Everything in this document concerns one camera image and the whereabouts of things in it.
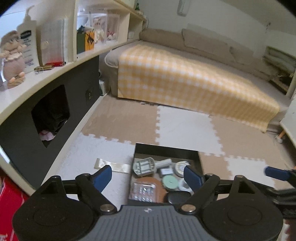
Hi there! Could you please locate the mint green round container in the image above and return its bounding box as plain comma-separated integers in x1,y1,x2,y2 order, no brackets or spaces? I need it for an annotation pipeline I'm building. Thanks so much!
162,175,179,191

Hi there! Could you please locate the white rectangular pack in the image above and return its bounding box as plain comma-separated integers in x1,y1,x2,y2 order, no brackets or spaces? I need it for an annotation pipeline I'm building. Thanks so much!
159,167,174,178

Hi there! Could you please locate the black cardboard box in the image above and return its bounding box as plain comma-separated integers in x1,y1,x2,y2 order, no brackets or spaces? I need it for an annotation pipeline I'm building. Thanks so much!
127,143,203,205

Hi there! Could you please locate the grey cylinder plug adapter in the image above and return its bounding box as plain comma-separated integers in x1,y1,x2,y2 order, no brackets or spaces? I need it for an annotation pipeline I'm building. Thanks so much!
155,159,172,169

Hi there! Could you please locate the grey divided tray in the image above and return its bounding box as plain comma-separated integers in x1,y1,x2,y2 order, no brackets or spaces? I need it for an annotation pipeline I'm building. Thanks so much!
132,157,156,177

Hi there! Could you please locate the black oval object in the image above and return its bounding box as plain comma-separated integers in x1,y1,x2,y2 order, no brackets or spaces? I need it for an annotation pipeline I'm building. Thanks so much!
164,191,191,205

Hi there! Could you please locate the round cork coaster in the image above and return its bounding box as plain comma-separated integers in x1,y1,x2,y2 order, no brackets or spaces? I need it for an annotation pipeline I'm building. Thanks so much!
136,176,167,203

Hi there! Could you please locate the white foam mat tile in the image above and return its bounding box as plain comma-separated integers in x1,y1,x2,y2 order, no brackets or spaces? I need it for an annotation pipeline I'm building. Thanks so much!
156,105,225,157

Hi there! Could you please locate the brown foam mat tile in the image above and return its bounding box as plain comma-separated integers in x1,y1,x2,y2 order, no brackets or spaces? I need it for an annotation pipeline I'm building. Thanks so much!
82,95,159,145

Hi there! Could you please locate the black shelf panel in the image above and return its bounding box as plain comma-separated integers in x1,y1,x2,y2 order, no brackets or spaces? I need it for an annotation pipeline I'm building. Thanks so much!
1,57,100,189

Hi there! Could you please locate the white tissue box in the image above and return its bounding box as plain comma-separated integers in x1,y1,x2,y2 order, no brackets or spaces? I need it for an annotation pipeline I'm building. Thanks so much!
99,80,107,96

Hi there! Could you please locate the yellow checkered blanket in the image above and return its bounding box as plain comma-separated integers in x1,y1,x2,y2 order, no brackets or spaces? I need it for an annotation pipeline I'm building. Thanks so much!
117,44,280,132

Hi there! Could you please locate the beige mattress sofa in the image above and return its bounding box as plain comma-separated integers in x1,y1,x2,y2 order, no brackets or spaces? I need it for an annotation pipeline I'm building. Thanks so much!
104,27,290,105

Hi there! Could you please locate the knitted doll figure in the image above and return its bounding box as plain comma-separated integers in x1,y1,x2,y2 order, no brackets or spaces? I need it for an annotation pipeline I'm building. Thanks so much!
1,30,27,88

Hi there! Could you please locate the lotion pump bottle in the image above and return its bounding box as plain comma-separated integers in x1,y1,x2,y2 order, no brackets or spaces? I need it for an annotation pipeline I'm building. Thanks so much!
16,6,39,73

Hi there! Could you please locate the black wall socket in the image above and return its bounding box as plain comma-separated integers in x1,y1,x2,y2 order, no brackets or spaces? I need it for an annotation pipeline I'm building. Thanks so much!
85,89,92,101

